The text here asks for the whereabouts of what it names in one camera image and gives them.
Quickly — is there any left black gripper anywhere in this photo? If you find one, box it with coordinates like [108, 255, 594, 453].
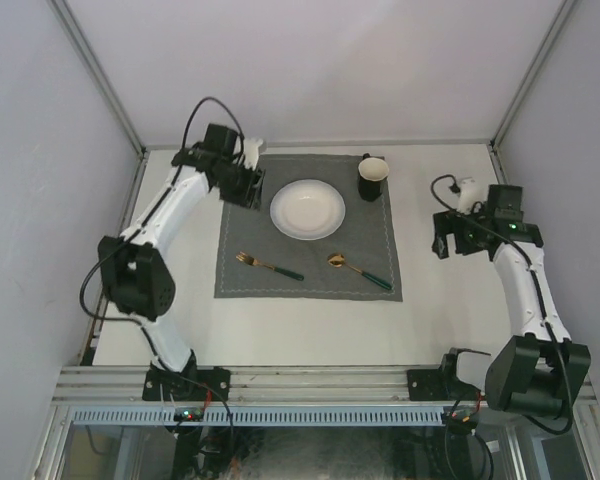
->
[214, 158, 266, 212]

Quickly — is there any gold fork green handle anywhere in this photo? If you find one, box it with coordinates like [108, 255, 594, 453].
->
[236, 252, 304, 281]

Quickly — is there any white bowl plate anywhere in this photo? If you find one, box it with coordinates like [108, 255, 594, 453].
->
[269, 179, 346, 241]

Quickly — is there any grey cloth napkin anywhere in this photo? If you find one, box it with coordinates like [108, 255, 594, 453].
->
[214, 154, 403, 302]

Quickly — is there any dark mug cream inside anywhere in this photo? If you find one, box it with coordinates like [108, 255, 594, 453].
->
[357, 153, 389, 202]

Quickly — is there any gold spoon green handle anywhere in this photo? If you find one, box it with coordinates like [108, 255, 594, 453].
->
[327, 253, 393, 291]

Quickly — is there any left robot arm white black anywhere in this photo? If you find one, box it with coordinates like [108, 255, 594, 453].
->
[87, 122, 266, 400]

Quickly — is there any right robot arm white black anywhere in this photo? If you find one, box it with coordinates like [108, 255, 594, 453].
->
[430, 174, 591, 436]

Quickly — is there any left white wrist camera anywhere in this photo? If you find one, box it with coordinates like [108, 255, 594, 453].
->
[241, 138, 266, 170]

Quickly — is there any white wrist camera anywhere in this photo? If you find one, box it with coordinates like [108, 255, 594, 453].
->
[455, 177, 483, 214]
[241, 138, 266, 170]

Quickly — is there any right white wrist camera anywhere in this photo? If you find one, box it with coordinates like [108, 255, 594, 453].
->
[455, 177, 483, 214]

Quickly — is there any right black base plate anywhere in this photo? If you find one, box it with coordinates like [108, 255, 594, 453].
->
[406, 369, 458, 402]

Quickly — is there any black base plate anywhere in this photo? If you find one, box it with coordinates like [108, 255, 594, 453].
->
[142, 365, 231, 402]
[406, 369, 458, 402]

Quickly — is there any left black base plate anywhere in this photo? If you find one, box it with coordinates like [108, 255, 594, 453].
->
[142, 365, 231, 402]

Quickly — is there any blue slotted cable duct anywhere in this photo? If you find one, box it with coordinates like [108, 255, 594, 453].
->
[72, 405, 445, 427]

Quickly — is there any aluminium front rail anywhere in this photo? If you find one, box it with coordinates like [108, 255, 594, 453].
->
[52, 363, 597, 404]

